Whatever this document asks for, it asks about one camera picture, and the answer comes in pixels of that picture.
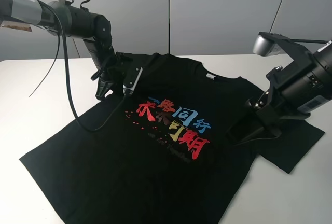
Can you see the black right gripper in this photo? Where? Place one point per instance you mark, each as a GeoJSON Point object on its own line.
{"type": "Point", "coordinates": [266, 115]}

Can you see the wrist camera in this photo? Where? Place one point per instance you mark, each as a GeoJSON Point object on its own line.
{"type": "Point", "coordinates": [131, 80]}
{"type": "Point", "coordinates": [268, 44]}

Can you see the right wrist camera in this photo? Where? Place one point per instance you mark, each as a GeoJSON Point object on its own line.
{"type": "Point", "coordinates": [268, 44]}

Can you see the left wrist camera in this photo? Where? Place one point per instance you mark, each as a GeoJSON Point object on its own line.
{"type": "Point", "coordinates": [131, 80]}

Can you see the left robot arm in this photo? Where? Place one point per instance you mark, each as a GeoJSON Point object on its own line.
{"type": "Point", "coordinates": [62, 19]}

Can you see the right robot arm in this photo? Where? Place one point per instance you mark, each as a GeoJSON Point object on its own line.
{"type": "Point", "coordinates": [294, 92]}

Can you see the black printed t-shirt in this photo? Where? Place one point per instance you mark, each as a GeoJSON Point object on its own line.
{"type": "Point", "coordinates": [163, 157]}

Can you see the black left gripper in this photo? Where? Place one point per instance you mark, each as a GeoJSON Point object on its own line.
{"type": "Point", "coordinates": [111, 72]}

